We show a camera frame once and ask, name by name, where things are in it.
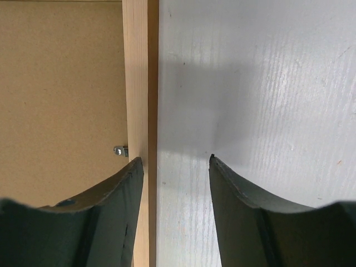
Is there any wooden picture frame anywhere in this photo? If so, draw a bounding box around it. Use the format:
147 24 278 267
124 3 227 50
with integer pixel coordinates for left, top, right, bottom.
122 1 159 266

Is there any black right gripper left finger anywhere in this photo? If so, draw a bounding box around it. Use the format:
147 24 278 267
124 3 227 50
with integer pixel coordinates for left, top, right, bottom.
1 157 144 266

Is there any brown backing board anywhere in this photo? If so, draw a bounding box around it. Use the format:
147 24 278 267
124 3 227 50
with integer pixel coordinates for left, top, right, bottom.
1 1 128 206

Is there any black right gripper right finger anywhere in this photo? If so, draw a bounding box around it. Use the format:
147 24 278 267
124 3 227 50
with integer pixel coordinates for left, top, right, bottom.
209 156 355 266

